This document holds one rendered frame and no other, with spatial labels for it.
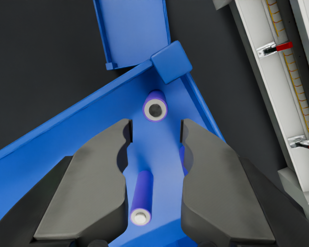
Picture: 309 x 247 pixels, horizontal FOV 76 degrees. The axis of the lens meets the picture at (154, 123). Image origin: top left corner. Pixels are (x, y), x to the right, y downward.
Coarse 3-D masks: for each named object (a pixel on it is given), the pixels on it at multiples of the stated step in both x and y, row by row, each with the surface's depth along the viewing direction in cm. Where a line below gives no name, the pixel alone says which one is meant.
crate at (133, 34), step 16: (96, 0) 58; (112, 0) 61; (128, 0) 61; (144, 0) 61; (160, 0) 60; (112, 16) 62; (128, 16) 62; (144, 16) 62; (160, 16) 62; (112, 32) 63; (128, 32) 63; (144, 32) 63; (160, 32) 63; (112, 48) 64; (128, 48) 64; (144, 48) 64; (160, 48) 64; (112, 64) 58; (128, 64) 65
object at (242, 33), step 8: (232, 0) 57; (232, 8) 59; (240, 24) 59; (240, 32) 62; (248, 48) 61; (248, 56) 64; (256, 64) 61; (256, 72) 64; (264, 88) 63; (264, 96) 66; (272, 112) 66; (272, 120) 68; (280, 136) 68; (280, 144) 71; (288, 160) 70
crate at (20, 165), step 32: (160, 64) 12; (96, 96) 15; (128, 96) 20; (192, 96) 17; (64, 128) 21; (96, 128) 21; (160, 128) 21; (0, 160) 22; (32, 160) 22; (128, 160) 22; (160, 160) 22; (0, 192) 23; (128, 192) 23; (160, 192) 23; (128, 224) 24; (160, 224) 24
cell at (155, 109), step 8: (152, 96) 14; (160, 96) 15; (144, 104) 14; (152, 104) 14; (160, 104) 14; (144, 112) 14; (152, 112) 14; (160, 112) 14; (152, 120) 14; (160, 120) 14
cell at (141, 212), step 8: (144, 176) 21; (152, 176) 22; (136, 184) 20; (144, 184) 19; (152, 184) 20; (136, 192) 18; (144, 192) 18; (152, 192) 19; (136, 200) 17; (144, 200) 17; (152, 200) 18; (136, 208) 16; (144, 208) 16; (136, 216) 16; (144, 216) 16; (136, 224) 16; (144, 224) 16
